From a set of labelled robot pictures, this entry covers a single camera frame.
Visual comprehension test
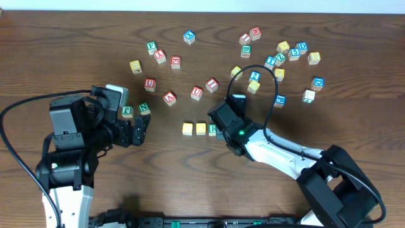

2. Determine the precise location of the green R block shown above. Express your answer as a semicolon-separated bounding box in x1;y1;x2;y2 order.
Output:
208;123;216;136

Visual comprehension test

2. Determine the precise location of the yellow O block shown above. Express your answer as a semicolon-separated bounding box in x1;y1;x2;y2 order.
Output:
196;123;206;136

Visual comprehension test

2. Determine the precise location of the yellow C block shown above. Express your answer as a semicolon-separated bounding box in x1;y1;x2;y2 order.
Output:
182;123;194;136

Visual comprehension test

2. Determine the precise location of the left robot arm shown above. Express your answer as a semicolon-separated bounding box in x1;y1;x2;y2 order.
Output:
36;95;151;227

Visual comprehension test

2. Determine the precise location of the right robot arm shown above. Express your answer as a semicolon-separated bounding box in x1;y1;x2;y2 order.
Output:
208;101;380;227

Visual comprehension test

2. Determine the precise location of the green N block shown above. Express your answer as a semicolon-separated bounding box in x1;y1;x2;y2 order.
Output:
138;102;151;115

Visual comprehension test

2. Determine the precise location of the green J block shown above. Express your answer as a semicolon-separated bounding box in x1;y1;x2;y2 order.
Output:
121;106;134;118

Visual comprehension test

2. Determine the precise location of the red A block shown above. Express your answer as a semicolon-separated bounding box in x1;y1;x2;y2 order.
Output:
163;91;177;106

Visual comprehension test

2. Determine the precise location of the red U block left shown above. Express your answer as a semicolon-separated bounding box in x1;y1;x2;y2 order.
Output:
144;79;156;92

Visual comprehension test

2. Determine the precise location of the red u block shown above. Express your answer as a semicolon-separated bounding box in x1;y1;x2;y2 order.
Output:
190;86;203;101
144;79;156;92

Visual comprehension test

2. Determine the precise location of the red U block right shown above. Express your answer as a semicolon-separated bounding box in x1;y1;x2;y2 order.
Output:
190;86;203;101

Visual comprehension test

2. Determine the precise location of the red i block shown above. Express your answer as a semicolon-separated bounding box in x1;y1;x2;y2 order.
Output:
239;33;252;46
206;78;219;93

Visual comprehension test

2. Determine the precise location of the yellow acorn block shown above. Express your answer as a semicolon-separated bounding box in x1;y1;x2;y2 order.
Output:
130;60;142;74

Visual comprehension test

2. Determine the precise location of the yellow S block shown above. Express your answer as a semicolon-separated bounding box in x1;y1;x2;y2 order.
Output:
247;80;261;94

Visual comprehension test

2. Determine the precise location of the red Y block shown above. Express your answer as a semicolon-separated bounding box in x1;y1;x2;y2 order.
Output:
153;49;166;64

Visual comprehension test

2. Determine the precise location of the red E block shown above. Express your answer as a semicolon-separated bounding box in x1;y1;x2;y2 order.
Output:
171;56;181;69

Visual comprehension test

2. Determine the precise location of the yellow pineapple block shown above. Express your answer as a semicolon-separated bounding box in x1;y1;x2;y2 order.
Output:
230;66;243;80

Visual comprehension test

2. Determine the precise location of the blue 2 block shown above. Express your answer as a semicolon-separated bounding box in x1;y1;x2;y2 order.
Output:
249;71;261;82

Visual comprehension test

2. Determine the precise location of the blue P block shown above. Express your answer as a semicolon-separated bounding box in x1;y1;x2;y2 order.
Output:
274;95;286;108

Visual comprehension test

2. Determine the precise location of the green F block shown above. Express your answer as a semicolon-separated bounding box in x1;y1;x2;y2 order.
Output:
146;41;158;55

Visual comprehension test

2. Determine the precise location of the yellow hammer block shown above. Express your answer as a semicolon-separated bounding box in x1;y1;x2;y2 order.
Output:
274;68;285;82

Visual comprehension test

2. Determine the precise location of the blue T block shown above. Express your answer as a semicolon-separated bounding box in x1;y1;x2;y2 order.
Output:
265;56;276;70

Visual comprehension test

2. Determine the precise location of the green B block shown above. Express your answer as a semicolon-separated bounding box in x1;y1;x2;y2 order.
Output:
240;45;252;58

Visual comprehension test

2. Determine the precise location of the blue X block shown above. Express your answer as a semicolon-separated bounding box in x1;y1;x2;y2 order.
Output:
184;30;196;45

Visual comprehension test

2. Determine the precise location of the green 7 block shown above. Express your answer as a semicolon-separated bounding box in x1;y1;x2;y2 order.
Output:
302;90;316;103

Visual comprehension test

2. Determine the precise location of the green Z block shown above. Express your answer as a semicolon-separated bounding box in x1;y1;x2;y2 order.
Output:
274;53;287;67

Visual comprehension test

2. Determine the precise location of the red I block far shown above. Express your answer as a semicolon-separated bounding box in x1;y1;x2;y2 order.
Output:
239;33;252;46

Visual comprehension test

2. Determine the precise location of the red M block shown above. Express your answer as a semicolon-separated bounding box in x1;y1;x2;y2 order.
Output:
249;27;262;41

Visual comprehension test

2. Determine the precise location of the yellow far block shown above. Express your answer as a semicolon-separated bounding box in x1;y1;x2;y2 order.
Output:
277;41;290;54

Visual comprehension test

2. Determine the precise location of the blue 5 block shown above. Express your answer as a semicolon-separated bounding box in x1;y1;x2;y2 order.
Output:
288;48;301;61

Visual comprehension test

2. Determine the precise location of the blue D block right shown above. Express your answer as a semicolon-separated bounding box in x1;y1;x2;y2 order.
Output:
311;77;325;91

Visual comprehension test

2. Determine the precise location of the blue d block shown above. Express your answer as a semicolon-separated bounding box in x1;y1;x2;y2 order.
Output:
311;77;325;91
296;42;308;55

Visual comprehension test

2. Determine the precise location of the blue D block far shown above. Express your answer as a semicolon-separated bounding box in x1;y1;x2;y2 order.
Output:
296;42;308;55

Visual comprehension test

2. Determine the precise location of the yellow 8 block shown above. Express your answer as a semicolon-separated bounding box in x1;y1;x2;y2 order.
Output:
308;52;321;65

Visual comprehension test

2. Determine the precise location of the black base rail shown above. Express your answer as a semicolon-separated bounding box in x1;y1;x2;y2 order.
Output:
88;209;322;228

